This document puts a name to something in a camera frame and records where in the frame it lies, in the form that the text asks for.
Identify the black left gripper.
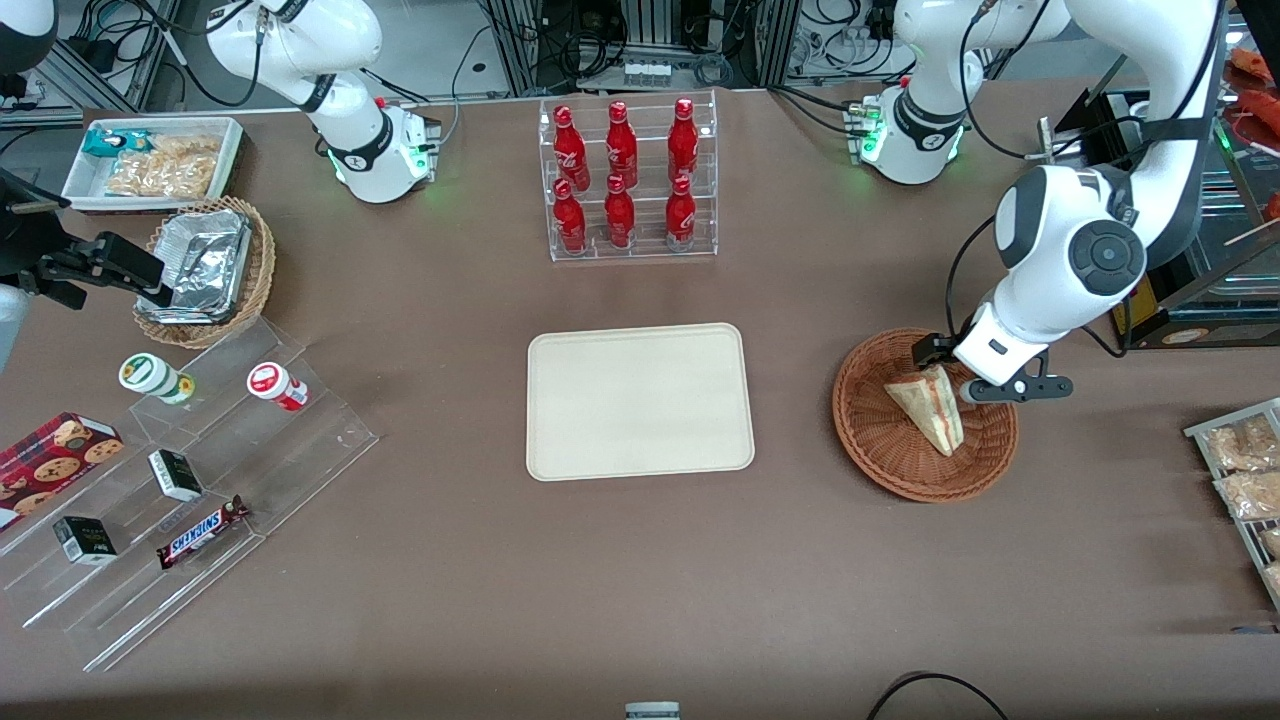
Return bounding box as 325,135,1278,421
912,333,1074,403

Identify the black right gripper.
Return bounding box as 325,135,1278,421
20,233,167,309

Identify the triangular sandwich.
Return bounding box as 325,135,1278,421
884,364,967,458

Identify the white rectangular snack tray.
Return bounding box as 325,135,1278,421
60,117,246,213

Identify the light wicker basket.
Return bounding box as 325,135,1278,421
133,196,277,349

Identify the brown wicker basket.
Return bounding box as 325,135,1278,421
832,328,1020,503

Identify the beige plastic tray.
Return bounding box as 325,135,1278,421
526,322,756,483

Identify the silver foil container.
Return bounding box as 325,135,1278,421
160,208,253,289
138,240,241,324

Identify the clear bag of crackers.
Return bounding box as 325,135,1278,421
105,135,223,199

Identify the green lid white jar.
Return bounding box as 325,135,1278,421
118,352,196,406

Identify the teal snack packet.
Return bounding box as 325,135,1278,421
82,128,156,159

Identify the clear bag of nuts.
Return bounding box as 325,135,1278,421
1215,470,1280,522
1200,415,1280,471

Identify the red lid white jar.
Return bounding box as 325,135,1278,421
247,362,310,413

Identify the red plaid cookie box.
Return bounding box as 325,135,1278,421
0,412,126,533

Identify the small black box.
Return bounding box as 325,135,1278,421
52,516,118,567
148,449,204,503

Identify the clear acrylic stepped display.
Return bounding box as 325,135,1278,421
0,318,379,673

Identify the black food warmer machine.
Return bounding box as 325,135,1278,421
1040,0,1280,351

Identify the Snickers chocolate bar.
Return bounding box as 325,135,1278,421
156,495,251,571

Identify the red cola bottle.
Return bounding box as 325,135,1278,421
668,97,699,183
604,174,636,249
553,105,591,193
606,101,639,189
552,178,588,254
665,175,697,251

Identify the clear acrylic bottle rack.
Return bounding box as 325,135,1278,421
538,90,719,263

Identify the grey wire snack tray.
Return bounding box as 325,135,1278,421
1185,398,1280,611

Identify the black floor cable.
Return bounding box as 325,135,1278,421
865,672,1011,720

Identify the grey aluminium frame rack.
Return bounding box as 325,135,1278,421
480,0,801,96

